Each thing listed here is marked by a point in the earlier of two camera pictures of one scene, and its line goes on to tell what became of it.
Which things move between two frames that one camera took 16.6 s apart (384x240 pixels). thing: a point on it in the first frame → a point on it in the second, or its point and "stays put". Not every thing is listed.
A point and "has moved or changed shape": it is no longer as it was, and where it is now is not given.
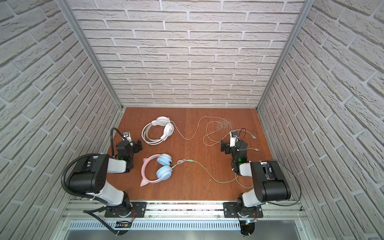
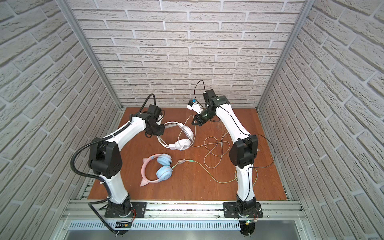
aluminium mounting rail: x=283 y=211 stays put
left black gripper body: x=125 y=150 → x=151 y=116
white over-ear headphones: x=168 y=130 has moved or changed shape
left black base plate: x=128 y=209 stays put
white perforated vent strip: x=158 y=225 stays put
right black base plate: x=239 y=210 stays put
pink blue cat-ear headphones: x=164 y=172 stays put
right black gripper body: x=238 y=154 → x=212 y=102
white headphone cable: x=213 y=132 → x=206 y=146
